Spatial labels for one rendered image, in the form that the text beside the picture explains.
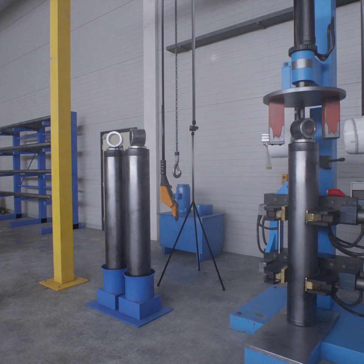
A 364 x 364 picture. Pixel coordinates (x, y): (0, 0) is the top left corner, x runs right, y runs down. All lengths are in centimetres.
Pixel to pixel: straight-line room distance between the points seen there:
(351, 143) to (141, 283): 209
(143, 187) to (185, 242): 209
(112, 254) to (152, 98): 364
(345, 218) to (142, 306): 177
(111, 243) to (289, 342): 171
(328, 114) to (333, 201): 63
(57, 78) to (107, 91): 340
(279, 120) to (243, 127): 255
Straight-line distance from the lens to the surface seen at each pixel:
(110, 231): 311
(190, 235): 469
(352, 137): 148
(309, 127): 258
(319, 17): 315
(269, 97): 242
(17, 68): 1116
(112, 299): 321
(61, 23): 418
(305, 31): 277
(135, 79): 667
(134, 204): 282
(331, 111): 255
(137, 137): 285
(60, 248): 392
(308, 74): 255
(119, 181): 305
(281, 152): 345
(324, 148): 288
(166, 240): 500
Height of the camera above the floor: 128
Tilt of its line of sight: 2 degrees down
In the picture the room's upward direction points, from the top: straight up
